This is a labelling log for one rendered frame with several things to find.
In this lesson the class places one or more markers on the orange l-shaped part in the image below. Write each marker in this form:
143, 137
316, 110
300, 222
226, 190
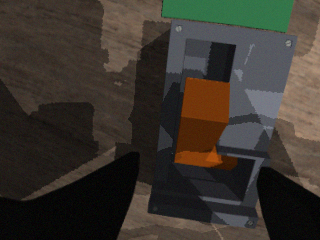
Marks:
204, 116

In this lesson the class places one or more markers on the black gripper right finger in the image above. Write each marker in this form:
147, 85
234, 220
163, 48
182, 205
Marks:
290, 211

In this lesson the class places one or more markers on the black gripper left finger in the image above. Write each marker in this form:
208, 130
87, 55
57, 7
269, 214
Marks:
91, 208

